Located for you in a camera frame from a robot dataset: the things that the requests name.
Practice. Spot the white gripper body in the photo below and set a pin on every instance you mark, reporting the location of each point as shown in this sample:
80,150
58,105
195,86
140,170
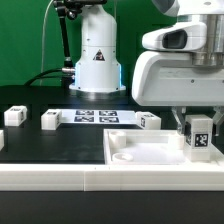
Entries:
182,65

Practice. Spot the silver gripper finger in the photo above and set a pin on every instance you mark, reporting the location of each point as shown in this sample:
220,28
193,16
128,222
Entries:
179,115
218,119

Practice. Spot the white square tabletop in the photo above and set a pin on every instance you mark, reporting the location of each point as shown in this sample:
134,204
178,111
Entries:
151,147

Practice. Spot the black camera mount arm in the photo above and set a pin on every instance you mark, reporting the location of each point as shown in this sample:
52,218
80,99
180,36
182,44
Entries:
70,9

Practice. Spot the white obstacle fence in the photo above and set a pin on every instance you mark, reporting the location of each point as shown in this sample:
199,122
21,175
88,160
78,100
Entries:
59,177

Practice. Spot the tag marker sheet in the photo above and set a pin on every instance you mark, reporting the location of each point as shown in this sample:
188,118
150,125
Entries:
82,116

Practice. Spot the white block left edge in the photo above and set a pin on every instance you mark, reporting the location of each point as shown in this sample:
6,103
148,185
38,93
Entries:
1,139

